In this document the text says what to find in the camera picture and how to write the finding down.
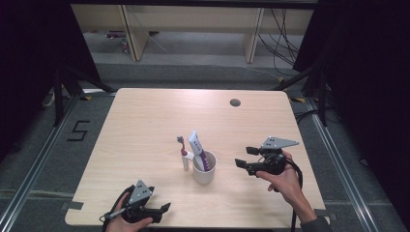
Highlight white cup with holder handle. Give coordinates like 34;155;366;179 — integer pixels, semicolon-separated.
181;150;218;186

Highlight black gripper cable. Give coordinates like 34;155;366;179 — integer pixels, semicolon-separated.
284;157;305;232
102;184;137;232

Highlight aluminium floor rail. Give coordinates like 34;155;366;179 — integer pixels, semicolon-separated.
305;96;382;232
0;93;81;232

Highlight pink toothbrush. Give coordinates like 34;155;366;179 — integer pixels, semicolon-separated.
176;135;190;158

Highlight person's left hand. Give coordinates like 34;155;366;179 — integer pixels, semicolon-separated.
105;192;155;232

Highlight black metal stand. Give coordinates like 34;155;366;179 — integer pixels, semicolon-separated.
273;62;329;128
52;65;116;128

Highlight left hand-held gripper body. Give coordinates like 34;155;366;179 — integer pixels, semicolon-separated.
121;179;162;224

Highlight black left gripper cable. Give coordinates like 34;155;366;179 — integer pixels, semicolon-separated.
102;184;137;232

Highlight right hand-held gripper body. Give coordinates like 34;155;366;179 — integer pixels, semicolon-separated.
246;136;300;177

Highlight black tape strip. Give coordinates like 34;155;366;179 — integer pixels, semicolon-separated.
60;200;85;211

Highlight small colourful floor clutter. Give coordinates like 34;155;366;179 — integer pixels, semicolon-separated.
104;29;130;54

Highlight black hanging cables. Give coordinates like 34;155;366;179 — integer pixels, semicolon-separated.
257;8;302;77

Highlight person's right hand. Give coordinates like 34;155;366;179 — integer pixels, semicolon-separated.
255;151;303;205

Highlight grey cable plug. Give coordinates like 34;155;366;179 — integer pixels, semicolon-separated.
99;208;129;222

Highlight beige wooden desk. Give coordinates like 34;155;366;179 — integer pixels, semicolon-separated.
71;3;315;64

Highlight black curtain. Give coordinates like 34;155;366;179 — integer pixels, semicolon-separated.
0;0;102;162
292;0;410;223

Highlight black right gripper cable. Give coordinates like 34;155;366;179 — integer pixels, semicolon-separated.
284;157;305;232

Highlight white purple toothpaste tube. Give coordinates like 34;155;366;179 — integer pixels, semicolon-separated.
187;130;213;172

